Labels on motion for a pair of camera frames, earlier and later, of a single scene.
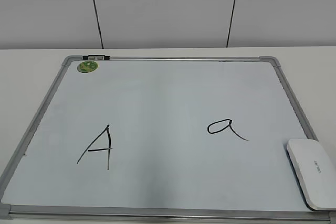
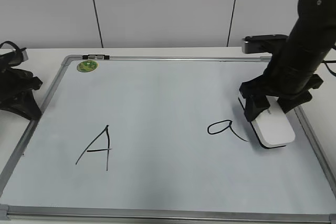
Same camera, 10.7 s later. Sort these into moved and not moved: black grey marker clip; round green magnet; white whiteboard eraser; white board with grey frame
Moved: white whiteboard eraser
Not moved: black grey marker clip; white board with grey frame; round green magnet
